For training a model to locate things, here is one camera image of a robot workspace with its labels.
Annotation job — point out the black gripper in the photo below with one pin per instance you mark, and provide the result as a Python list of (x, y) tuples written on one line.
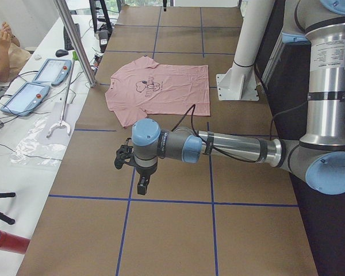
[(144, 171)]

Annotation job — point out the pink printed t-shirt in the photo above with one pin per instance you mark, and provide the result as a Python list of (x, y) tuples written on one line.
[(144, 87)]

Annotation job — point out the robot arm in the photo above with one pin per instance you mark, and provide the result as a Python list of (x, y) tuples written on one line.
[(318, 158)]

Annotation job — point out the clear plastic bag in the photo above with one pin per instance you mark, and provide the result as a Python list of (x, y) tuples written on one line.
[(32, 150)]

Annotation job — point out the black tripod legs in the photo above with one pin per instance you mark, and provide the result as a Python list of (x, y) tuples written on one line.
[(5, 201)]

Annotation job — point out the near teach pendant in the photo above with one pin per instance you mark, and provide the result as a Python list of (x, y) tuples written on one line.
[(26, 99)]

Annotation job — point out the teach pendant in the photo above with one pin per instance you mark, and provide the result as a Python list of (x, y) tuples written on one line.
[(26, 99), (53, 71)]

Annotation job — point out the far teach pendant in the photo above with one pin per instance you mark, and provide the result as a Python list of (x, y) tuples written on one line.
[(53, 71)]

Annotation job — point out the reacher grabber tool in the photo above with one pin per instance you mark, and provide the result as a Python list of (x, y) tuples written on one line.
[(61, 124)]

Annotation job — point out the red cylinder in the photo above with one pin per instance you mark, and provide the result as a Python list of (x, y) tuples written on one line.
[(13, 243)]

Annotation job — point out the black computer mouse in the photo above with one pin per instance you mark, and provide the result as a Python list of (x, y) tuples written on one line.
[(61, 53)]

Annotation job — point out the black power adapter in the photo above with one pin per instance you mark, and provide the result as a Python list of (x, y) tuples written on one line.
[(103, 37)]

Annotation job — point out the black keyboard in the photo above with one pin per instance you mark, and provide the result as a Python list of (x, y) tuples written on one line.
[(67, 41)]

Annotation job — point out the seated person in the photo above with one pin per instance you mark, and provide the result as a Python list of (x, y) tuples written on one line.
[(12, 56)]

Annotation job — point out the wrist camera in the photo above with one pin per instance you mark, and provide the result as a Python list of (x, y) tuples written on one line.
[(125, 155)]

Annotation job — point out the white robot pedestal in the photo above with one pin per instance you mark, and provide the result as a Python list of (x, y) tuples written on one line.
[(239, 83)]

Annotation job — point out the aluminium frame post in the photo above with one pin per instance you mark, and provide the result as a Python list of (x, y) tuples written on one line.
[(69, 24)]

